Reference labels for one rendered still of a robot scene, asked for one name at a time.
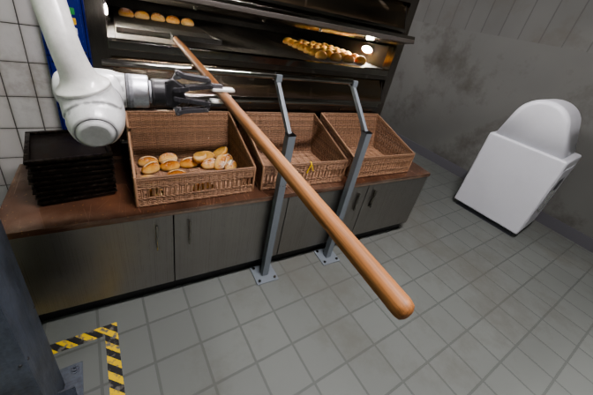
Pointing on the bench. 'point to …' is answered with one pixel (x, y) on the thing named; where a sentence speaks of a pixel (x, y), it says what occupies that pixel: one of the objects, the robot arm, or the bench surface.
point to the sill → (237, 56)
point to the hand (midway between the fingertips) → (222, 95)
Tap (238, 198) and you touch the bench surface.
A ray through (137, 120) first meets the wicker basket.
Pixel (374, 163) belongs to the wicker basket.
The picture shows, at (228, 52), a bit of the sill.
